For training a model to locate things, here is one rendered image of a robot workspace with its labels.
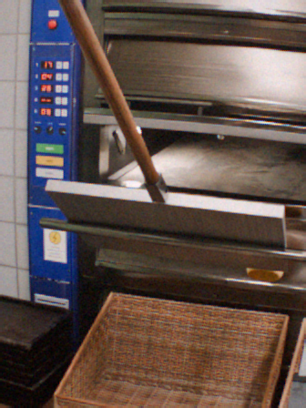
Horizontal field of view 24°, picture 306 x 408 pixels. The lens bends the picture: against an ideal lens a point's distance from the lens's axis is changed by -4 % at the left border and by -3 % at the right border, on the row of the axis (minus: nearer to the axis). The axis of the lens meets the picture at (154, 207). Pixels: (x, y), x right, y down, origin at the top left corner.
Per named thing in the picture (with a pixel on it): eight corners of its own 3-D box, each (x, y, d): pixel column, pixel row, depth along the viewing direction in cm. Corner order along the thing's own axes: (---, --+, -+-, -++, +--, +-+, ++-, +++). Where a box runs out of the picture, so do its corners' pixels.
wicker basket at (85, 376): (109, 366, 235) (109, 289, 228) (280, 391, 221) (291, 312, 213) (52, 439, 190) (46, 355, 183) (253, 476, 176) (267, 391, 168)
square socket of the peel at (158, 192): (158, 185, 156) (162, 171, 157) (141, 183, 157) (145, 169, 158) (167, 203, 164) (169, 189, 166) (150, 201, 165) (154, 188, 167)
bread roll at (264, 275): (282, 284, 195) (285, 268, 198) (281, 270, 190) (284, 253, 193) (246, 281, 198) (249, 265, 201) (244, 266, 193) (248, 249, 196)
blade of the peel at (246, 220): (282, 218, 157) (284, 206, 158) (45, 189, 172) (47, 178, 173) (288, 272, 189) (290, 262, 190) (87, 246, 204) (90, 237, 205)
